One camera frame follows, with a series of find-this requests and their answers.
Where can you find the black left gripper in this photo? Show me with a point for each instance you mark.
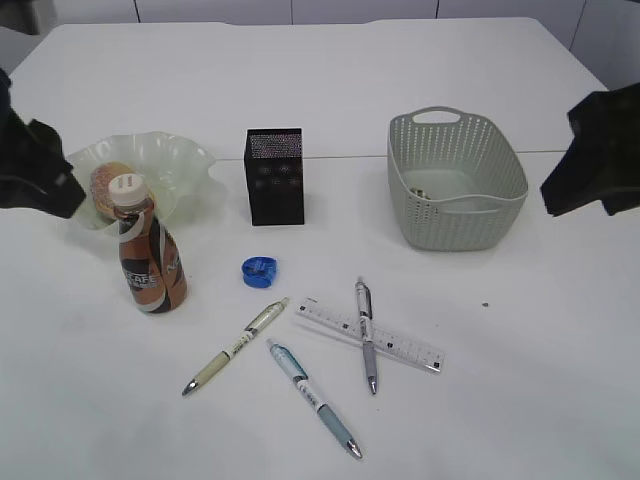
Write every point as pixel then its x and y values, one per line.
pixel 34 172

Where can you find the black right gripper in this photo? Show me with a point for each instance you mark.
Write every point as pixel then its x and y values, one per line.
pixel 602 161

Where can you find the sugared orange bread bun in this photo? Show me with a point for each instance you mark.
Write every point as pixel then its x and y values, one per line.
pixel 99 186

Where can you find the brown Nescafe coffee bottle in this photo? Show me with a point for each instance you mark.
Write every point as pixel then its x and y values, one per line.
pixel 148 254

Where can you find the paper ball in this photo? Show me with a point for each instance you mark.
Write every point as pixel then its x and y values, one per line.
pixel 420 193

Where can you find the green wavy glass plate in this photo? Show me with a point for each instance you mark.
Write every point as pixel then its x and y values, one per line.
pixel 176 170

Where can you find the green plastic woven basket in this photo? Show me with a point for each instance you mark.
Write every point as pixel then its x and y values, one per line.
pixel 469 169

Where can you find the black mesh pen holder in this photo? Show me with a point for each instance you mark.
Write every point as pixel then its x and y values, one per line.
pixel 274 176

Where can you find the blue pencil sharpener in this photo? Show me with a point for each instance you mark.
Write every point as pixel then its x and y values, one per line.
pixel 259 271

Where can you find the beige retractable pen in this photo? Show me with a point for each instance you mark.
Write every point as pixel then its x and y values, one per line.
pixel 248 334

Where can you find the grey retractable pen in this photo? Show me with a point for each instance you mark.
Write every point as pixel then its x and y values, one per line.
pixel 363 300

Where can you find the blue retractable pen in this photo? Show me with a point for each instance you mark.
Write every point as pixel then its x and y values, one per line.
pixel 323 410

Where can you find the clear plastic ruler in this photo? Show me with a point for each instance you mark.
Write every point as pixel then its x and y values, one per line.
pixel 407 349

